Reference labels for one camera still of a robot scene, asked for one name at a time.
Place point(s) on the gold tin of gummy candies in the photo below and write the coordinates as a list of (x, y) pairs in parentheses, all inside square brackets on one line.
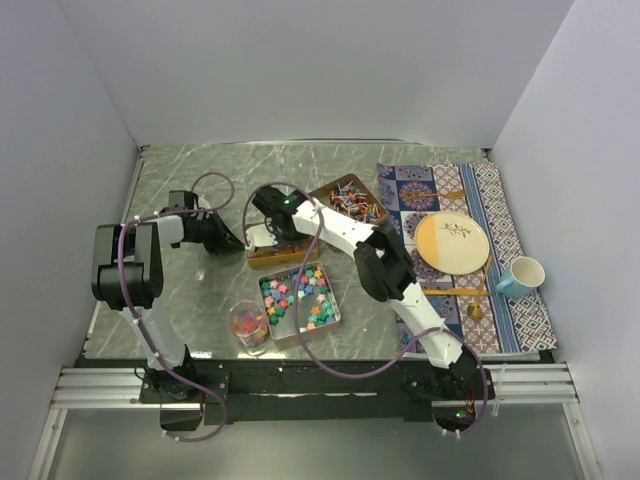
[(274, 256)]

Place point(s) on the light blue mug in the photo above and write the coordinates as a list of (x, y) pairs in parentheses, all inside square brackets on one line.
[(522, 277)]

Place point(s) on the aluminium frame rail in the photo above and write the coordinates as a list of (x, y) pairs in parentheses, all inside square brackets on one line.
[(106, 388)]

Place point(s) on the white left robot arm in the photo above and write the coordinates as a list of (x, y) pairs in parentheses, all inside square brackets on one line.
[(128, 275)]

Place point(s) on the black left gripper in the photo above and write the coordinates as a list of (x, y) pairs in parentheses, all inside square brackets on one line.
[(225, 241)]

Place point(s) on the cream and orange plate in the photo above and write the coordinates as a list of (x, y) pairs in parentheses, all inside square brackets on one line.
[(452, 243)]

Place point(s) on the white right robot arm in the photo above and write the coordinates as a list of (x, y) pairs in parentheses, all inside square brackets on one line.
[(386, 273)]

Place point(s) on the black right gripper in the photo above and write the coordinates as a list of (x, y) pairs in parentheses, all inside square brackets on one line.
[(282, 243)]

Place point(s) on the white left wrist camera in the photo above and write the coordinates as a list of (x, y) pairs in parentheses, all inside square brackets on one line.
[(201, 205)]

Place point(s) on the patterned blue cloth mat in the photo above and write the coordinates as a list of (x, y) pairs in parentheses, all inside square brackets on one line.
[(512, 328)]

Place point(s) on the gold fork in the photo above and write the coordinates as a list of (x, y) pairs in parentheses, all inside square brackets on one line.
[(452, 195)]

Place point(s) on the clear glass jar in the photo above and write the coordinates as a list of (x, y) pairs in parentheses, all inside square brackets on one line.
[(249, 326)]

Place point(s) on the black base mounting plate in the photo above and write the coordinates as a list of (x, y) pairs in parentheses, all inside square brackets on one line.
[(282, 390)]

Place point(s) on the pink tin of star candies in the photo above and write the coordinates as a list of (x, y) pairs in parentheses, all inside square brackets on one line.
[(299, 304)]

